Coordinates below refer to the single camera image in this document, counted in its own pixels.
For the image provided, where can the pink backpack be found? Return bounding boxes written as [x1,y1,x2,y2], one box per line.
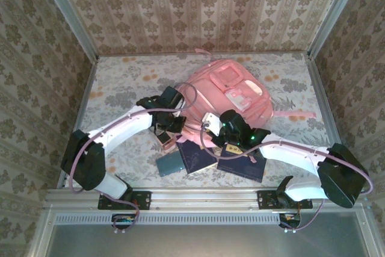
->
[176,48,317,146]

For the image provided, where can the dark blue book yellow label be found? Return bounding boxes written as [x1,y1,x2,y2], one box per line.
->
[216,145,267,183]

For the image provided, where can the pink pencil sharpener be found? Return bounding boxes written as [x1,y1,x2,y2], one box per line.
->
[156,132,178,153]

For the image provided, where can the dark blue book white label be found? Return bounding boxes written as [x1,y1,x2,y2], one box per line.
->
[176,140,219,175]

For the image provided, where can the small teal notebook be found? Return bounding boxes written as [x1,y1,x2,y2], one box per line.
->
[155,152,184,177]

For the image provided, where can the grey metal panel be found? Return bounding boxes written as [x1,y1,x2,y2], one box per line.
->
[45,205,372,257]

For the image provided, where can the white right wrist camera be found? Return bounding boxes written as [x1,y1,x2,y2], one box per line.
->
[203,112,224,137]

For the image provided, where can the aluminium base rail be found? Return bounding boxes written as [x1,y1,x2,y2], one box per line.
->
[45,187,368,209]

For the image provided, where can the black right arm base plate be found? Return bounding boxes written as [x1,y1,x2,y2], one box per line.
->
[257,190,313,211]

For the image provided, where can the grey slotted cable duct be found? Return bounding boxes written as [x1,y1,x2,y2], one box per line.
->
[55,213,282,224]

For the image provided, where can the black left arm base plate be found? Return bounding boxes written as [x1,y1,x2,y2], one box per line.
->
[97,190,152,211]

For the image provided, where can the black cable connector box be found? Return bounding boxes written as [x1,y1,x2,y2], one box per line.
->
[111,213,136,230]
[279,213,301,229]

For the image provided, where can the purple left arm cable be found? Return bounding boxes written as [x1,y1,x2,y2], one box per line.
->
[69,82,199,231]

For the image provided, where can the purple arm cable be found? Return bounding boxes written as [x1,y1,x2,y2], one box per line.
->
[200,123,375,234]
[69,82,199,231]

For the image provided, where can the aluminium frame post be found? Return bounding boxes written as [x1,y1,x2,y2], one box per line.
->
[306,0,366,58]
[34,0,100,61]

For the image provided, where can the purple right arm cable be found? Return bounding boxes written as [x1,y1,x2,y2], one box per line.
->
[200,123,375,234]

